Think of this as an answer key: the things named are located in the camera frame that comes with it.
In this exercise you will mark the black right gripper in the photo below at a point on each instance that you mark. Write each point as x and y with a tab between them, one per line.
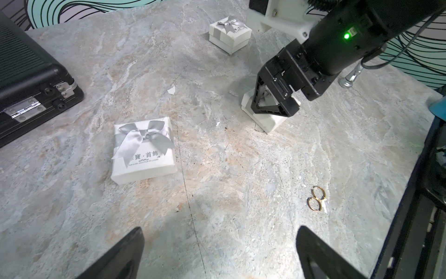
313	65

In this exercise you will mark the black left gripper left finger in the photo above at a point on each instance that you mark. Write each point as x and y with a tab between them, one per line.
121	261

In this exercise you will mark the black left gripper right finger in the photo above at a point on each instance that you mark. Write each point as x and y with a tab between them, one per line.
319	260

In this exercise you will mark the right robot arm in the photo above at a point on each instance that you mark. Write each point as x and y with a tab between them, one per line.
391	18

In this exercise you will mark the white gift box left bow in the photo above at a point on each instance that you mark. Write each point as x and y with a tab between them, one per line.
143	150

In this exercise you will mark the blue right clamp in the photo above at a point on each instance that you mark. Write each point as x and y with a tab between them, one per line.
438	108

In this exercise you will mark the black ribbed briefcase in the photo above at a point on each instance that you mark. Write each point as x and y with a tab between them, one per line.
35	87

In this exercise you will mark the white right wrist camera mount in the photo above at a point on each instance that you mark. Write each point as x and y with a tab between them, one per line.
287	16

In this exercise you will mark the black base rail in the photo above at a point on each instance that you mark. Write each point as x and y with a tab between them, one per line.
415	246

